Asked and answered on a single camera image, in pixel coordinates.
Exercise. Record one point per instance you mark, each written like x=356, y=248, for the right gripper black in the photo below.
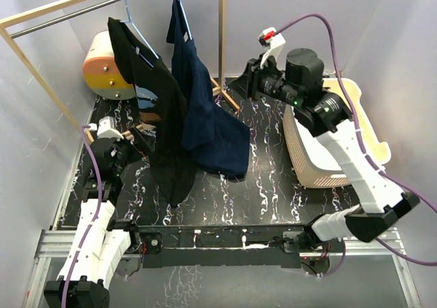
x=247, y=85

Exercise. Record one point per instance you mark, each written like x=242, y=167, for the navy blue t shirt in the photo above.
x=217, y=141

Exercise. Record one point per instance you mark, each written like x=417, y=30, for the cream laundry basket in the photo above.
x=314, y=159

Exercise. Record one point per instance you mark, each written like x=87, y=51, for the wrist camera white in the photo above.
x=106, y=129
x=272, y=43

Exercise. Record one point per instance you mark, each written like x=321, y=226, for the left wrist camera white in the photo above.
x=106, y=129

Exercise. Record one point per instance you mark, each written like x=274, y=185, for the light blue hanger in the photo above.
x=130, y=20
x=188, y=30

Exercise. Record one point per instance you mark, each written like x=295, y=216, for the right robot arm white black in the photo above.
x=328, y=119

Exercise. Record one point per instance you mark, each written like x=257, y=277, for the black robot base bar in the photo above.
x=231, y=245

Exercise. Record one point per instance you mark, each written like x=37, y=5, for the wooden clothes rack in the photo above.
x=29, y=115

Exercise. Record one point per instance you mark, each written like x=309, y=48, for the black graphic t shirt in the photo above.
x=162, y=109

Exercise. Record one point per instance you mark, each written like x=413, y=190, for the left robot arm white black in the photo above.
x=99, y=242

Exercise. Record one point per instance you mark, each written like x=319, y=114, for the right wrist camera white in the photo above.
x=272, y=43

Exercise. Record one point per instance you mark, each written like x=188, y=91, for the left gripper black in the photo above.
x=138, y=149

